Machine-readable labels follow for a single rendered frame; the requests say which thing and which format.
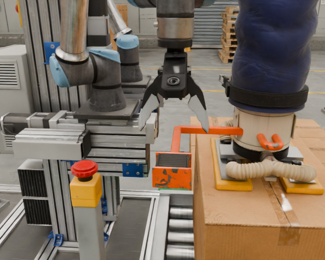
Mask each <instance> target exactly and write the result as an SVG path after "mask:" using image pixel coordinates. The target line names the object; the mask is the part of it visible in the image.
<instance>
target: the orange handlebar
mask: <svg viewBox="0 0 325 260"><path fill-rule="evenodd" d="M181 134H213V135H243V129H242V128H240V127H230V126H209V131H208V133H206V132H205V131H204V130H203V128H202V126H196V125H178V126H175V127H174V130H173V137H172V143H171V150H170V152H180V140H181ZM257 139H258V141H259V143H260V145H261V147H262V148H264V149H266V150H270V151H278V150H281V149H282V148H283V146H284V143H283V141H282V140H281V138H280V137H279V135H278V134H274V135H272V137H271V139H272V141H273V142H268V141H267V139H266V137H265V135H264V134H262V133H260V134H258V135H257Z"/></svg>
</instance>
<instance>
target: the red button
mask: <svg viewBox="0 0 325 260"><path fill-rule="evenodd" d="M97 171H98V165H97V163H95V162H94V161H91V160H81V161H78V162H76V163H75V164H74V165H72V167H71V173H72V174H73V175H74V176H76V177H78V180H79V181H80V182H88V181H90V180H92V179H93V175H94V174H95V173H96V172H97Z"/></svg>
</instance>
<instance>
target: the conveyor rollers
mask: <svg viewBox="0 0 325 260"><path fill-rule="evenodd" d="M192 209H193V208H187V207H171V210H170V218H181V219H170V222H169V225H168V226H169V230H170V231H186V232H193V220H186V219H193V216H192ZM167 240H168V244H169V245H180V246H194V238H193V233H177V232H169V233H168V237H167ZM166 256H167V260H194V248H174V247H167V252H166Z"/></svg>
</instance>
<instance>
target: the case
mask: <svg viewBox="0 0 325 260"><path fill-rule="evenodd" d="M211 138H219V135H213V134H196V144H195V158H194V184H193V209H192V216H193V238H194V260H325V167H324V166H323V165H322V163H321V162H320V161H319V160H318V159H317V158H316V156H315V155H314V154H313V153H312V152H311V151H310V149H309V148H308V147H307V146H306V145H305V144H304V142H303V141H302V140H301V139H300V138H299V136H298V135H297V134H296V133H294V139H292V138H290V140H291V142H292V144H293V145H294V146H295V147H297V149H298V150H299V151H300V153H301V154H302V156H303V157H304V161H305V162H306V164H307V165H311V166H313V167H314V168H315V170H316V172H317V176H316V178H317V179H318V181H319V182H320V184H321V185H322V187H323V188H324V192H323V194H304V193H287V192H286V191H285V189H284V187H283V185H282V183H281V181H280V178H279V177H277V176H276V177H277V181H265V179H264V177H258V178H256V177H255V178H251V182H252V186H253V189H252V191H237V190H217V189H216V183H215V174H214V166H213V157H212V149H211V144H210V139H211Z"/></svg>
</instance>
